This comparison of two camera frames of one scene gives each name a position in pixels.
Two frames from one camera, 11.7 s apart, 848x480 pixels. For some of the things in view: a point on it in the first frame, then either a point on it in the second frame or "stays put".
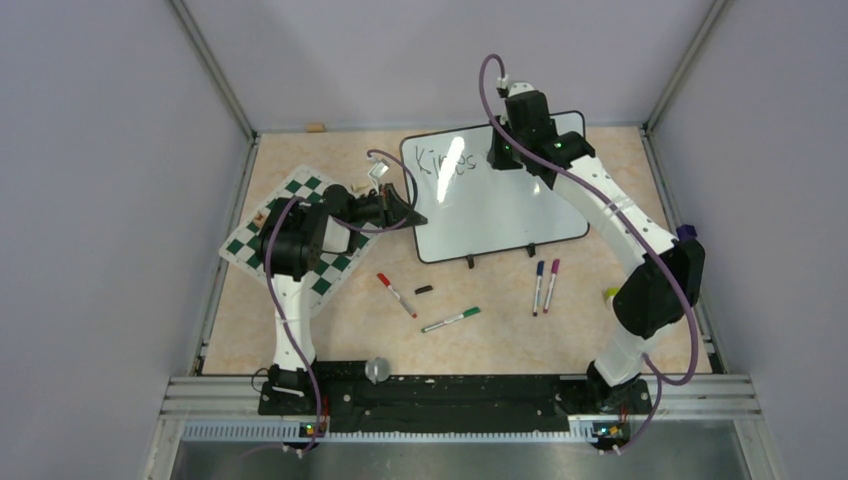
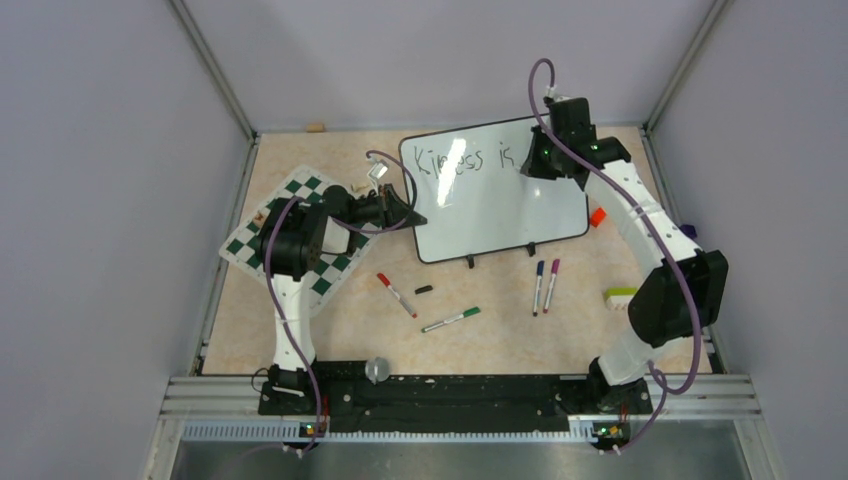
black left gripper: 393,210 stays put
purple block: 686,232 stays put
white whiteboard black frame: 472,210 stays put
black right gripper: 498,161 -> 533,167
